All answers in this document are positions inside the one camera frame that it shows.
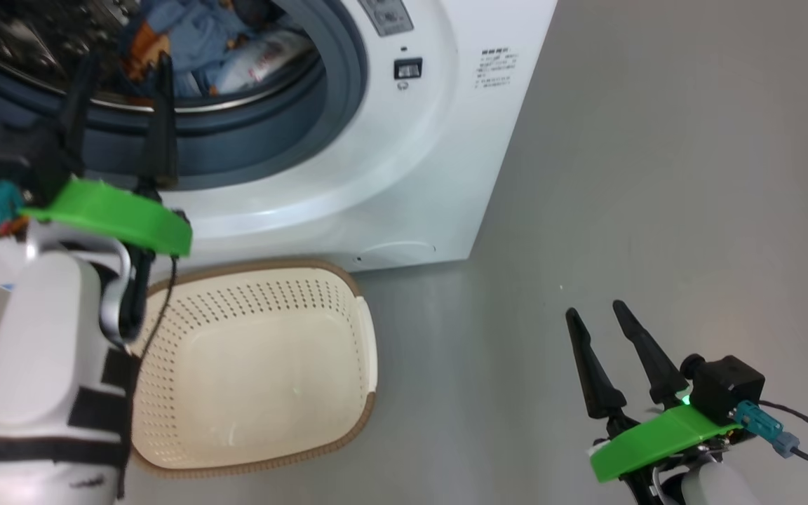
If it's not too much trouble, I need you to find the white front-load washing machine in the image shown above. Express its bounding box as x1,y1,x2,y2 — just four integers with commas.
0,0,560,295

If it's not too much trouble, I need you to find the blue cartoon print garment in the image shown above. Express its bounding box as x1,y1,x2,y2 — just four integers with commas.
119,0,251,100

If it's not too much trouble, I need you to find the cream perforated laundry basket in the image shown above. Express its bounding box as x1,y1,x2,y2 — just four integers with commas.
126,257,379,480

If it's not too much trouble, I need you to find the teal right camera cable connector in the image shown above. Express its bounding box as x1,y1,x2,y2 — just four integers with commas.
733,400,802,459

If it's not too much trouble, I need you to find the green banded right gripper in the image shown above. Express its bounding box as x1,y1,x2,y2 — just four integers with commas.
565,299,742,484

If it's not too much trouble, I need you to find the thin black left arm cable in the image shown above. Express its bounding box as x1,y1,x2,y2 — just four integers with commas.
116,255,180,500

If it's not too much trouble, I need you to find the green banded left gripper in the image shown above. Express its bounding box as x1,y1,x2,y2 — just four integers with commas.
21,53,194,257

